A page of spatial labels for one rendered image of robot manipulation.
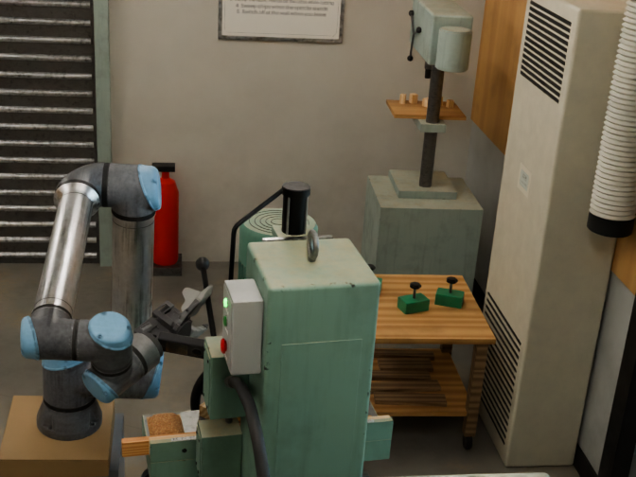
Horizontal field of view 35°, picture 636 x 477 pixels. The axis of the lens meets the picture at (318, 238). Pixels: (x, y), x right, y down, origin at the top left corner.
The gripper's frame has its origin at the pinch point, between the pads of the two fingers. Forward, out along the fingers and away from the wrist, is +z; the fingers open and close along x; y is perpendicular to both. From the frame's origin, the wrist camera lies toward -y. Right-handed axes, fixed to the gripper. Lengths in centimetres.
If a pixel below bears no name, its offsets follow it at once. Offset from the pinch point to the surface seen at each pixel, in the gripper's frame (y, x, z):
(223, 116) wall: 158, 143, 200
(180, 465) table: -16.1, 22.5, -26.7
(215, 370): -22.8, -21.0, -26.9
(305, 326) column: -37, -42, -20
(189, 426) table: -8.6, 26.5, -15.0
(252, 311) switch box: -28, -43, -25
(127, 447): -4.7, 20.1, -32.8
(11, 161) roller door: 227, 170, 116
